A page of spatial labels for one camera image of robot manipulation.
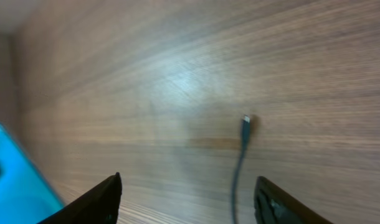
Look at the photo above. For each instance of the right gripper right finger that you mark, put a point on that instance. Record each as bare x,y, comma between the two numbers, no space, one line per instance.
273,205

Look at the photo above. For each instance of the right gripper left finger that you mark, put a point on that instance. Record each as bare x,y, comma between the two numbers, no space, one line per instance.
99,205

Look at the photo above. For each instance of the blue Galaxy smartphone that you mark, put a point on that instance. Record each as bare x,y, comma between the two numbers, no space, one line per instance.
25,196

